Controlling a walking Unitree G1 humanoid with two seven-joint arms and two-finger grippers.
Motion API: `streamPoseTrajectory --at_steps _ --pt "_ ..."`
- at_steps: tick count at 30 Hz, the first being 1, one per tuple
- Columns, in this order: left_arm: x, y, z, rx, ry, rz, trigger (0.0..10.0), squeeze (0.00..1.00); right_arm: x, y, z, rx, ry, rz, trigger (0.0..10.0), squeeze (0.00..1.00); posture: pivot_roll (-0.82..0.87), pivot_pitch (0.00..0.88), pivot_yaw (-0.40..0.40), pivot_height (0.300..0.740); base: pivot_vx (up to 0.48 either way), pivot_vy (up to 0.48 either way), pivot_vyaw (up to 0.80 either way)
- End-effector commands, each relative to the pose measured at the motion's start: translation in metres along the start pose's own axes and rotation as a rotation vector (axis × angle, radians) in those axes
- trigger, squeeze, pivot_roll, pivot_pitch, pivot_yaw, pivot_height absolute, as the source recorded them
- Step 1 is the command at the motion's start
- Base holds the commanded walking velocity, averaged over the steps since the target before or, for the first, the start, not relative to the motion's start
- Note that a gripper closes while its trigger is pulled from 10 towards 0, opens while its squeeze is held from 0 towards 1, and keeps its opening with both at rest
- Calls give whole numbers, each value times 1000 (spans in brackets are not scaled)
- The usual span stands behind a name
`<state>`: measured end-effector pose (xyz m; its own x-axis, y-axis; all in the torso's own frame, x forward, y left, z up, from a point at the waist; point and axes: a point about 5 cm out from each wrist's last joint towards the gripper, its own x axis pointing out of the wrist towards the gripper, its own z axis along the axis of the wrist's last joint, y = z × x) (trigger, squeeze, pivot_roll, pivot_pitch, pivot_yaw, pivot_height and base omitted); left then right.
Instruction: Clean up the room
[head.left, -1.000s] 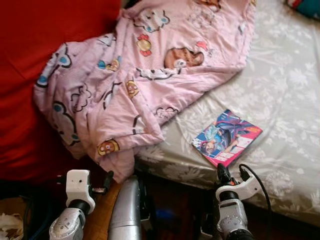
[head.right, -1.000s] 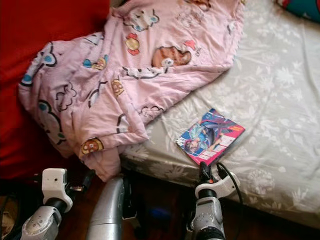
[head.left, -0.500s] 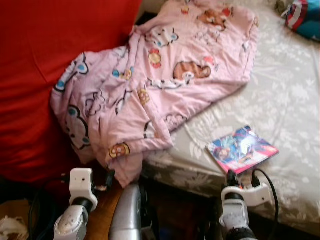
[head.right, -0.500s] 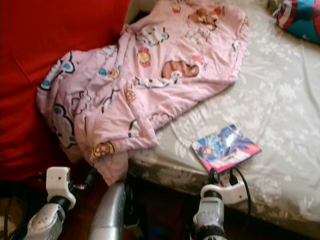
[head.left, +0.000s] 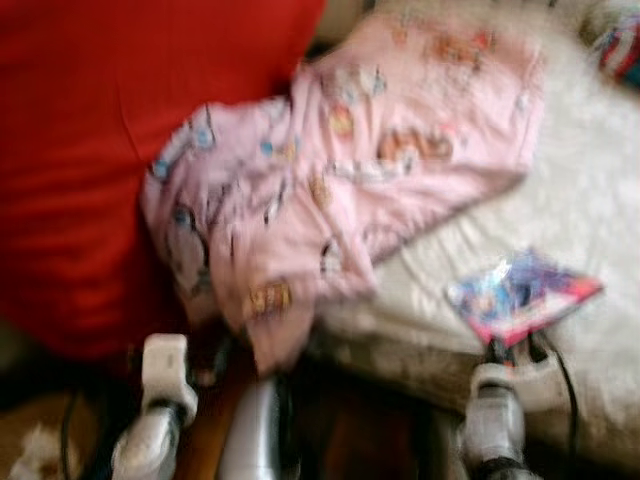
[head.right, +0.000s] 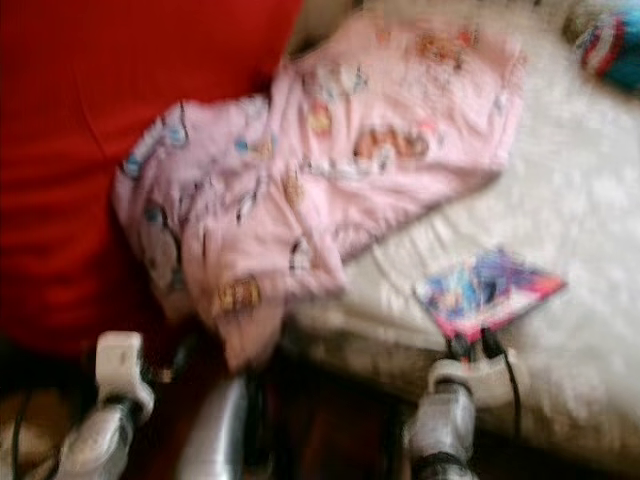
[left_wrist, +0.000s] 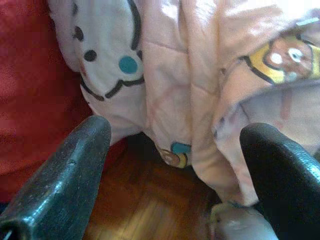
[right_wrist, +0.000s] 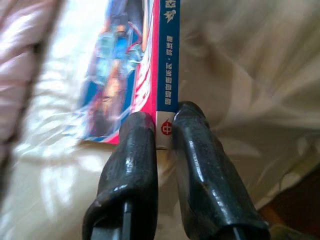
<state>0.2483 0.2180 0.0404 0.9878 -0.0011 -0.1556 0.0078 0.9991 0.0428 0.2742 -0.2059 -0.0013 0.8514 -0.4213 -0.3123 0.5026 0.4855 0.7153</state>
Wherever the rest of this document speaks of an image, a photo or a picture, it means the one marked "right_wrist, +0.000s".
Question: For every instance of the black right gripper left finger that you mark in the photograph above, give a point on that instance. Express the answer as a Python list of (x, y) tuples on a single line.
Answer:
[(132, 162)]

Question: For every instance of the pink cartoon print blanket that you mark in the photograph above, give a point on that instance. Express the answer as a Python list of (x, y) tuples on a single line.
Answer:
[(17, 62)]

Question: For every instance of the colourful pink-edged book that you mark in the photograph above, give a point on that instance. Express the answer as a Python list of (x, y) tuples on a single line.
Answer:
[(125, 62)]

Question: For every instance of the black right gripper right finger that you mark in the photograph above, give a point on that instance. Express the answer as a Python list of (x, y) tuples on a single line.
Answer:
[(207, 187)]

